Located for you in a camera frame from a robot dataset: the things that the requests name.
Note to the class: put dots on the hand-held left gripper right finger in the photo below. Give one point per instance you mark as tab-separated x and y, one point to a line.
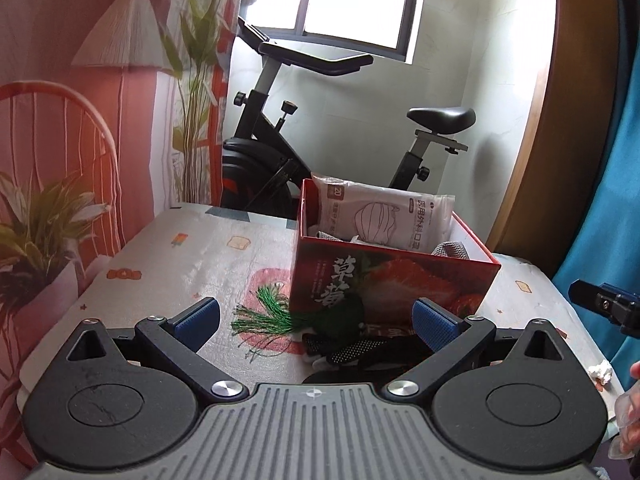
432	325

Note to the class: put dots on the printed wall cloth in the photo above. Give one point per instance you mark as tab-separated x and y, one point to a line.
75	135

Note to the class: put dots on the person's right hand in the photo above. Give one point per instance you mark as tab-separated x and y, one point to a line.
631	420

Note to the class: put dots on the printed tablecloth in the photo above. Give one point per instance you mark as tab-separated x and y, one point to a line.
200	250

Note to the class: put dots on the white face mask packet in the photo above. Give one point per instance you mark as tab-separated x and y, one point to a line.
380	210

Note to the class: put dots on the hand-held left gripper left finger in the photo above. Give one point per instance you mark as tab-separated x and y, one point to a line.
197	321

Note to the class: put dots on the grey mesh cloth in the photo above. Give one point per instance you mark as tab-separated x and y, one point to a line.
450	250

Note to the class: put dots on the crumpled white tissue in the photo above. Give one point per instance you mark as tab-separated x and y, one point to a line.
600	372

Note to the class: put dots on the green tassel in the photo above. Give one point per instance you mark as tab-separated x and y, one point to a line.
265	317

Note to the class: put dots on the blue curtain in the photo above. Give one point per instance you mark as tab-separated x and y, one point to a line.
610	210

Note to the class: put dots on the black exercise bike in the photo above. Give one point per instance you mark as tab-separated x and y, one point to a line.
250	160

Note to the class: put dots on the black dotted gloves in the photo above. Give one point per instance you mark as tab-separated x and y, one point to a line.
350	352

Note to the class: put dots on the window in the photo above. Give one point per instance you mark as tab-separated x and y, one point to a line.
360	0

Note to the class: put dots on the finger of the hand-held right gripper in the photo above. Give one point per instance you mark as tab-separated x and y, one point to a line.
582	294
611	289

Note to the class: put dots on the brown wooden door frame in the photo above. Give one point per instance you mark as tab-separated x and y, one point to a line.
565	110

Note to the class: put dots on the red cardboard box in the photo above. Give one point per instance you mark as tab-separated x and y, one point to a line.
400	280

